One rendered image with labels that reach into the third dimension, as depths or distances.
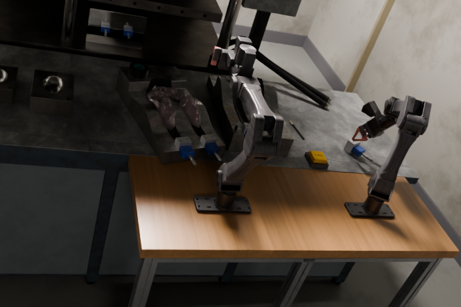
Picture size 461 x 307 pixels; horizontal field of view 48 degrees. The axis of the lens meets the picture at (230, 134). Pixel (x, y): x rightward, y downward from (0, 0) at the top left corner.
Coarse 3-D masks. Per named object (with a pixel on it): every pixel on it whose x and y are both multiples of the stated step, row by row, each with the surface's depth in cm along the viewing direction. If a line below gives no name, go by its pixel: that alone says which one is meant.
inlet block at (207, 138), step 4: (204, 136) 197; (208, 136) 197; (212, 136) 198; (200, 140) 198; (204, 140) 195; (208, 140) 195; (212, 140) 196; (216, 140) 198; (204, 144) 196; (208, 144) 195; (212, 144) 196; (216, 144) 197; (208, 148) 194; (212, 148) 194; (216, 148) 195; (208, 152) 194; (212, 152) 194; (216, 152) 194; (216, 156) 193; (220, 160) 191
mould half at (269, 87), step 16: (208, 80) 243; (224, 80) 226; (224, 96) 222; (272, 96) 230; (224, 112) 216; (224, 128) 214; (240, 128) 207; (288, 128) 217; (240, 144) 206; (288, 144) 212
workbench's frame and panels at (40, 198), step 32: (0, 160) 185; (32, 160) 188; (64, 160) 191; (96, 160) 194; (0, 192) 194; (32, 192) 197; (64, 192) 200; (96, 192) 203; (128, 192) 207; (0, 224) 203; (32, 224) 206; (64, 224) 210; (96, 224) 213; (128, 224) 217; (0, 256) 213; (32, 256) 217; (64, 256) 221; (96, 256) 225; (128, 256) 229
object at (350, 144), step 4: (348, 140) 230; (352, 140) 230; (348, 144) 230; (352, 144) 229; (356, 144) 230; (344, 148) 232; (348, 148) 231; (352, 148) 229; (356, 148) 228; (360, 148) 229; (348, 152) 231; (352, 152) 232; (356, 152) 229; (360, 152) 227; (364, 156) 228; (372, 160) 226
